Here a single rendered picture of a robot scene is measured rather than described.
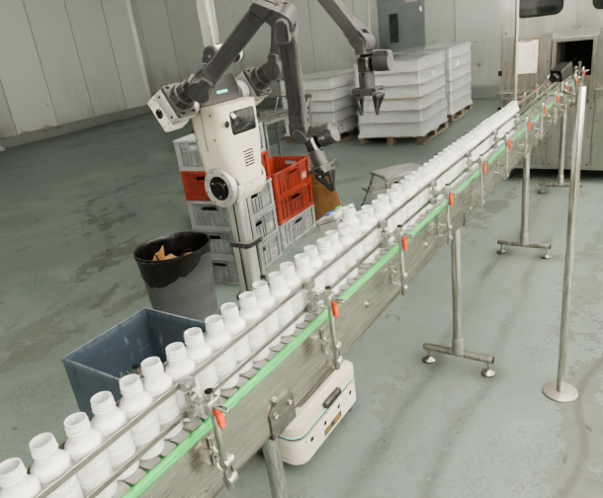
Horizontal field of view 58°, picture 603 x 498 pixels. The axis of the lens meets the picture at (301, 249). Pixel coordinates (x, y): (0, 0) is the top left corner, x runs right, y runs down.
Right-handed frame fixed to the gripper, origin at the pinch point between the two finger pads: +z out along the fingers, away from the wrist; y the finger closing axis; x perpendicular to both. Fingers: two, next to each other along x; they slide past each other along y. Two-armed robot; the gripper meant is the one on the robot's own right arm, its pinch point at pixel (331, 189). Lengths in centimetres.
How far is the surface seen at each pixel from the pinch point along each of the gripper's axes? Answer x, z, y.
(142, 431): -17, 17, -111
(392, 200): -17.6, 11.5, 5.4
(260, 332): -18, 17, -75
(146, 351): 48, 21, -65
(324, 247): -18.3, 10.0, -40.9
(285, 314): -17, 18, -64
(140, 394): -19, 11, -109
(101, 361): 46, 15, -81
